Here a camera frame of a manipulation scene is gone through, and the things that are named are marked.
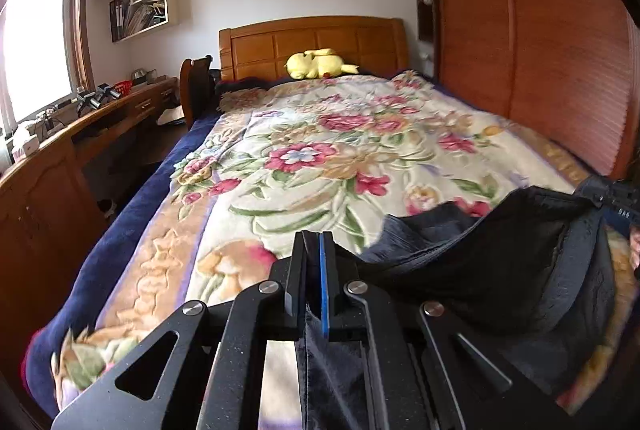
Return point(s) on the wooden slatted wardrobe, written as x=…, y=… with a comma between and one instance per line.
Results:
x=525, y=35

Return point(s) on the navy blue bed cover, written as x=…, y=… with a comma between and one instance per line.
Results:
x=115, y=235

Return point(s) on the white wall shelf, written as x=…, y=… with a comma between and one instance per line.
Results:
x=172, y=7

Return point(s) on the slipper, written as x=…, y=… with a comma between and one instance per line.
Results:
x=106, y=207

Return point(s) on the black quilted jacket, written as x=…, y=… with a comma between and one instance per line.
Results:
x=475, y=260

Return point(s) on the wooden framed window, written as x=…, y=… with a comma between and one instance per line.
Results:
x=40, y=30

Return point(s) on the wooden bed headboard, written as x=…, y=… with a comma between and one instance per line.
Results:
x=320, y=37

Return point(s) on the row of books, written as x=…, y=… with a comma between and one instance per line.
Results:
x=135, y=20

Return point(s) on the wooden desk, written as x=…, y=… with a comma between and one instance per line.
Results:
x=55, y=180

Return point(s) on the metal pot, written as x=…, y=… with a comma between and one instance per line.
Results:
x=138, y=75

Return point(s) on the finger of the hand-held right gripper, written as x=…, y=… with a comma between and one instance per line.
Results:
x=592, y=191

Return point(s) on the floral blanket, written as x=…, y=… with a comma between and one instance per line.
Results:
x=300, y=135

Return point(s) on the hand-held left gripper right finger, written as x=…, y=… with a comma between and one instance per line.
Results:
x=325, y=290

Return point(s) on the red basket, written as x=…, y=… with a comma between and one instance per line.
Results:
x=123, y=88

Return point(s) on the wooden chair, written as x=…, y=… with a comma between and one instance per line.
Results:
x=197, y=85

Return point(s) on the dark pillow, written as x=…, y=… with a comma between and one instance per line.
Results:
x=242, y=86

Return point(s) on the black tools on desk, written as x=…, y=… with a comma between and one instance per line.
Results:
x=95, y=99

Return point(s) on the yellow plush toy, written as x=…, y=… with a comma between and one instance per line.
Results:
x=312, y=64

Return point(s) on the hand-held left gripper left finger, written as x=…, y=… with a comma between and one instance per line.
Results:
x=302, y=270

